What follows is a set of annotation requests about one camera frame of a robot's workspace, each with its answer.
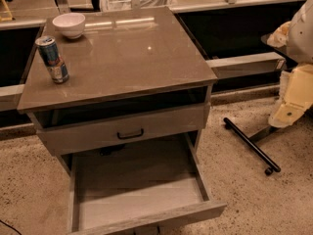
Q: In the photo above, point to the blue energy drink can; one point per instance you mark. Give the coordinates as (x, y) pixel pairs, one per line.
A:
(48, 50)

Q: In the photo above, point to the white ceramic bowl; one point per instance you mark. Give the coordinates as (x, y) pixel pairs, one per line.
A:
(70, 25)

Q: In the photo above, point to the grey drawer cabinet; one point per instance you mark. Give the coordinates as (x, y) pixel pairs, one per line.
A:
(125, 63)

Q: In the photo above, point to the black side table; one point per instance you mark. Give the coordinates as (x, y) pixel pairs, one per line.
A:
(252, 144)

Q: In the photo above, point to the yellow object at left edge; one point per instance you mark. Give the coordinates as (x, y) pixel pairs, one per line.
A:
(5, 13)

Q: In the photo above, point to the upper drawer with black handle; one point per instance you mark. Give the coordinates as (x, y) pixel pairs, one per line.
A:
(119, 130)

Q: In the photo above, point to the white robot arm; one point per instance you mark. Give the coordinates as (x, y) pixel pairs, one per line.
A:
(302, 20)

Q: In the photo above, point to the wire mesh basket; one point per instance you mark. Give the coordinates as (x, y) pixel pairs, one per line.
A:
(119, 5)

